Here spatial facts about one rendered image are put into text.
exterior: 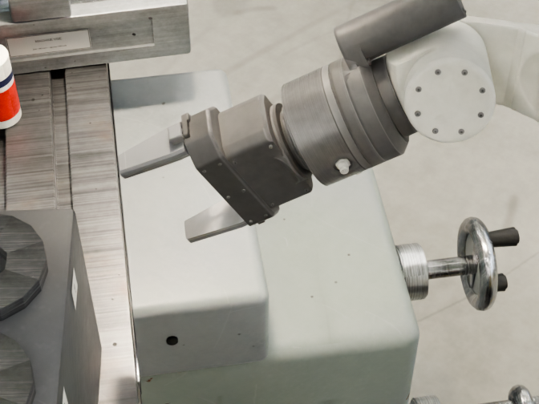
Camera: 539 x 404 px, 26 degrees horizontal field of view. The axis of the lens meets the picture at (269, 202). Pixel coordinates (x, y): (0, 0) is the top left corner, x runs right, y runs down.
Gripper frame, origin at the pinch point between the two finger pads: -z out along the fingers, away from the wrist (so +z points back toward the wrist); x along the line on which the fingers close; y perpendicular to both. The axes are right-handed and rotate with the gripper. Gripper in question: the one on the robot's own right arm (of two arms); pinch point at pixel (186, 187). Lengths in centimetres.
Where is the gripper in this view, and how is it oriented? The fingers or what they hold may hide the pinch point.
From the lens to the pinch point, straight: 96.0
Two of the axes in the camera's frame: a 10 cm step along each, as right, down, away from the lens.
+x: -4.5, -5.1, -7.3
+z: 8.8, -3.7, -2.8
